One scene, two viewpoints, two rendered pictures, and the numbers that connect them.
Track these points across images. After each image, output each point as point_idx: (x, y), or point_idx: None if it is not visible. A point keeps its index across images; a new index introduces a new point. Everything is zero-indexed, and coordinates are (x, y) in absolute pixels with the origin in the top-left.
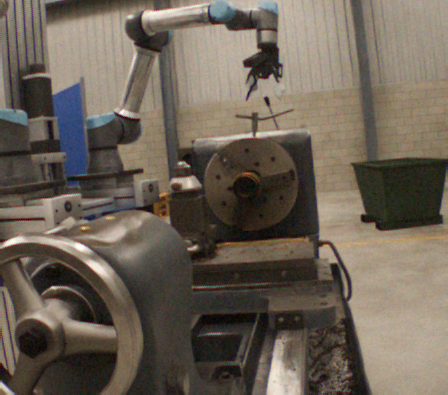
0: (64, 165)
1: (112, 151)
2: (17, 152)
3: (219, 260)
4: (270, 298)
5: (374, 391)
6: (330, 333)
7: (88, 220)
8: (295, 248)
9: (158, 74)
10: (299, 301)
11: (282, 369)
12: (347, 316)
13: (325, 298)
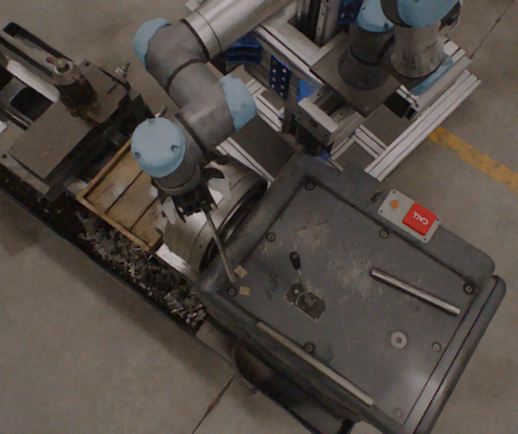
0: (324, 9)
1: (352, 58)
2: None
3: (57, 110)
4: None
5: (260, 425)
6: (152, 279)
7: (280, 65)
8: (37, 158)
9: None
10: (9, 142)
11: None
12: (184, 328)
13: None
